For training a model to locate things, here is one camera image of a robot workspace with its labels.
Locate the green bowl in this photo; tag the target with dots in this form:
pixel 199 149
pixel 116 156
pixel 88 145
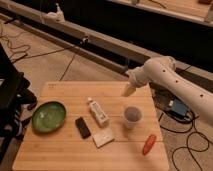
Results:
pixel 48 117

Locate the white plastic cup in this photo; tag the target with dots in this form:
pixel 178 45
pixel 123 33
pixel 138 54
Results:
pixel 131 116

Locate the white object on ledge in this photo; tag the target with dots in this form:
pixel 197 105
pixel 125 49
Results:
pixel 57 16

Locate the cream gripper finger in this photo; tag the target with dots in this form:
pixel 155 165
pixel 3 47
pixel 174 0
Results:
pixel 128 90

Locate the black rectangular block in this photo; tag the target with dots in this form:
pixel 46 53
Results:
pixel 82 127

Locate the orange carrot toy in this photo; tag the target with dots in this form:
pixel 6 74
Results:
pixel 149 144

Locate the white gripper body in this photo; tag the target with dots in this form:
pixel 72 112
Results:
pixel 137 77

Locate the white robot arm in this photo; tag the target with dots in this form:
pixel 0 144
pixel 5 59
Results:
pixel 161 71

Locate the white sponge block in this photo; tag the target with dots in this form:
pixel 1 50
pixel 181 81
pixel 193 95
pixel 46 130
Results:
pixel 103 137

